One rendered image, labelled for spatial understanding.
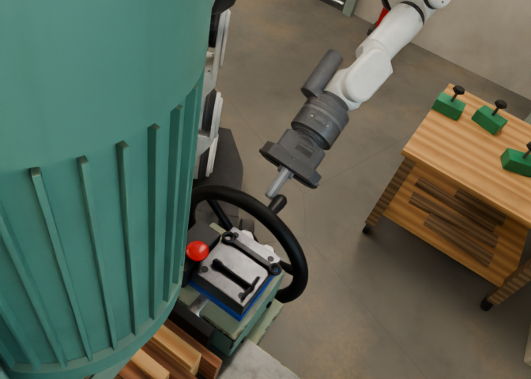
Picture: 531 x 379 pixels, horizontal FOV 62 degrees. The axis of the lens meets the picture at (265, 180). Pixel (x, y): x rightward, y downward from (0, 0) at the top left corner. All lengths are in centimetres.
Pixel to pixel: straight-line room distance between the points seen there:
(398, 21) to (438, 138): 91
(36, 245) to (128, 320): 12
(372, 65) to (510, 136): 123
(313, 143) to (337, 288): 111
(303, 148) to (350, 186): 140
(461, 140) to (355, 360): 91
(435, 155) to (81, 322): 154
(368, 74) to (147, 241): 66
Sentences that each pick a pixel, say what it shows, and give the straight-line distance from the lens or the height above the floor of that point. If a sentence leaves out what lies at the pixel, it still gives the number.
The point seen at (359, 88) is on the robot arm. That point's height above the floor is 108.
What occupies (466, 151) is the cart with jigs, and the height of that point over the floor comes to 53.
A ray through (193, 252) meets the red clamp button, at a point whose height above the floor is 102.
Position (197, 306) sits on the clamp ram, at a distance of 63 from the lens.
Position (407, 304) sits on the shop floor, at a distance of 194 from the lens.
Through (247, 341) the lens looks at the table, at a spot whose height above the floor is 90.
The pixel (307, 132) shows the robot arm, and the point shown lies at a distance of 81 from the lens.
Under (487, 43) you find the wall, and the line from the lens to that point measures 342.
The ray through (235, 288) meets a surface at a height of 100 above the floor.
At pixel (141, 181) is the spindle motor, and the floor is 138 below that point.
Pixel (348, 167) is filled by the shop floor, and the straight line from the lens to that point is 227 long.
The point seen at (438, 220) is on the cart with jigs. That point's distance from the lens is 199.
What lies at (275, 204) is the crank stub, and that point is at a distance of 78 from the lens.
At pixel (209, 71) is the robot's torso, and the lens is 117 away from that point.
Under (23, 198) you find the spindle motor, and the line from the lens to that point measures 19.
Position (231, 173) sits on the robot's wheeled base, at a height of 17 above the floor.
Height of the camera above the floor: 154
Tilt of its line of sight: 48 degrees down
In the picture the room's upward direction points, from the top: 16 degrees clockwise
